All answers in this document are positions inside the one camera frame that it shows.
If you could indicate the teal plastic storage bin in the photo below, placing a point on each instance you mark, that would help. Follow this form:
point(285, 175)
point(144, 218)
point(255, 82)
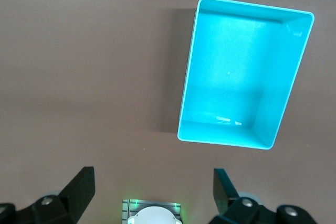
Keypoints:
point(244, 77)

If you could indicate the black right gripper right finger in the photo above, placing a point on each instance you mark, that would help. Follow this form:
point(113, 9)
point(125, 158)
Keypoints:
point(236, 205)

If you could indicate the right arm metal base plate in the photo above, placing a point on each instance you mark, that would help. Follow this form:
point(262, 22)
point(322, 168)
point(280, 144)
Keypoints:
point(126, 208)

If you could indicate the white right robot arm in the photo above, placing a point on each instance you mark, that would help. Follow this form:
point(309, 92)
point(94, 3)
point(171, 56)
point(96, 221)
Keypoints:
point(155, 216)

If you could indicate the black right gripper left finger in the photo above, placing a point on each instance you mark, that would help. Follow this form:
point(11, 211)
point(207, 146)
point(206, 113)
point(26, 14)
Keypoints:
point(71, 200)

